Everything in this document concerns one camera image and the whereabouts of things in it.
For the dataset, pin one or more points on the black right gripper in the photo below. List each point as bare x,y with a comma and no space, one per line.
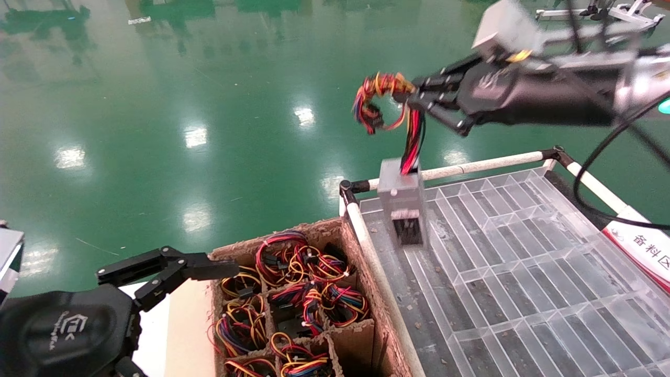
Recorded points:
534,97

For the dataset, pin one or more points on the white table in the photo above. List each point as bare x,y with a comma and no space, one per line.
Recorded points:
152,340

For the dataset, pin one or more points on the black foam strip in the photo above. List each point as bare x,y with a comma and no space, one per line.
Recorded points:
561,183

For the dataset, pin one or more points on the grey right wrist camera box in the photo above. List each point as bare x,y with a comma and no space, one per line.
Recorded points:
505,26

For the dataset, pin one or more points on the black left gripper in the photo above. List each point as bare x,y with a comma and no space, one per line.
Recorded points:
63,335

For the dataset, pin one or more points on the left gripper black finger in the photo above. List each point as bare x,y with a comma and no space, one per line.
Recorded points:
204,267

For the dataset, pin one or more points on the black pipe corner joint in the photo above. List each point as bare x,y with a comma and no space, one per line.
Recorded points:
557,153
345,188

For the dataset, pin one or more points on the white floor scrap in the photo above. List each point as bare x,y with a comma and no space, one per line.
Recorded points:
138,20

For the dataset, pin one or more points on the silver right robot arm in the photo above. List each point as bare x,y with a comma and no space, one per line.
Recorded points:
641,78

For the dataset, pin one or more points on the white floor stand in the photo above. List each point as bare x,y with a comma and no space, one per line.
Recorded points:
636,15

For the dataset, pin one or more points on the brown cardboard compartment box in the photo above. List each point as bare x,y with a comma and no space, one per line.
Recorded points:
324,228

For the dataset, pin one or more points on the clear plastic divider tray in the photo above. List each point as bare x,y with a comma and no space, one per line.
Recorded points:
523,288

